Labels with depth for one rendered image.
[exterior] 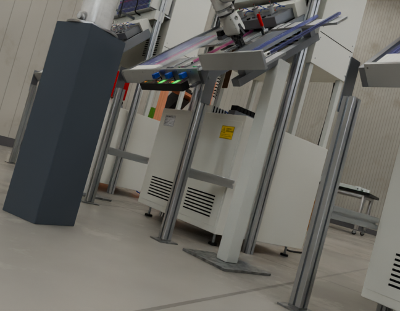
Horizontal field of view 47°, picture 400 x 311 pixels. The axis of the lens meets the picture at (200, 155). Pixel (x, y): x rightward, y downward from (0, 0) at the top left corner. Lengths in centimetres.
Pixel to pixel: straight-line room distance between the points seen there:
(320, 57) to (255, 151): 88
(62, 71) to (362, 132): 1126
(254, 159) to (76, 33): 79
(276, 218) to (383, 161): 1004
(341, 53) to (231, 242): 131
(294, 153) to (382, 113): 1026
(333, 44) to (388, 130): 995
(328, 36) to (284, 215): 95
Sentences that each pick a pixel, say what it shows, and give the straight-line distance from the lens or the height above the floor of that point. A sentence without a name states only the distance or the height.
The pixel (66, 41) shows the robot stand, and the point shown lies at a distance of 171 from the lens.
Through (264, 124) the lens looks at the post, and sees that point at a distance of 178.
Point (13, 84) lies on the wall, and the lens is 635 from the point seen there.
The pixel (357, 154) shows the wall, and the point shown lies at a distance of 1247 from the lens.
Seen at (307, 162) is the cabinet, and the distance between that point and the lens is 248.
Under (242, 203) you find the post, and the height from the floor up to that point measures 24.
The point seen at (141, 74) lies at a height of 71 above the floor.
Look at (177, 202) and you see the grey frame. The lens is 190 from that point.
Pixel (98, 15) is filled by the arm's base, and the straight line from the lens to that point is 173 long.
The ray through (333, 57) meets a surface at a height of 109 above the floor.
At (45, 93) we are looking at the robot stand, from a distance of 171.
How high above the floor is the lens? 30
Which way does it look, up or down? 2 degrees up
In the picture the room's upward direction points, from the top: 15 degrees clockwise
